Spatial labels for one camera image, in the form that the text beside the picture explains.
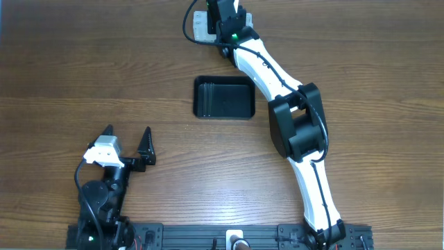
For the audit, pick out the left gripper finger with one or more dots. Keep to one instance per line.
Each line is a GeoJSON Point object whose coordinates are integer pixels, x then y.
{"type": "Point", "coordinates": [108, 132]}
{"type": "Point", "coordinates": [147, 151]}

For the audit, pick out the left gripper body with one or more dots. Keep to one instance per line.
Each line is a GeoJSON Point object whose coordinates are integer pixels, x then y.
{"type": "Point", "coordinates": [133, 164]}

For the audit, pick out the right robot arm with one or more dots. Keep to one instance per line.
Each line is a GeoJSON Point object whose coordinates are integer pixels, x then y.
{"type": "Point", "coordinates": [263, 66]}

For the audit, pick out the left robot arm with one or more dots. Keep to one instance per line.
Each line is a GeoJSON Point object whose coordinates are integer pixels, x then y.
{"type": "Point", "coordinates": [100, 198]}

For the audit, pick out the black tray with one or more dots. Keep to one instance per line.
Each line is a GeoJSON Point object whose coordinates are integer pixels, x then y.
{"type": "Point", "coordinates": [232, 100]}

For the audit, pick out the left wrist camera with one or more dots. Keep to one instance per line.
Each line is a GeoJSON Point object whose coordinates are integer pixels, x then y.
{"type": "Point", "coordinates": [104, 151]}

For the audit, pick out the mounting rail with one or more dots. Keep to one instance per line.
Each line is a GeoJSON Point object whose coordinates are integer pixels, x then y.
{"type": "Point", "coordinates": [194, 237]}

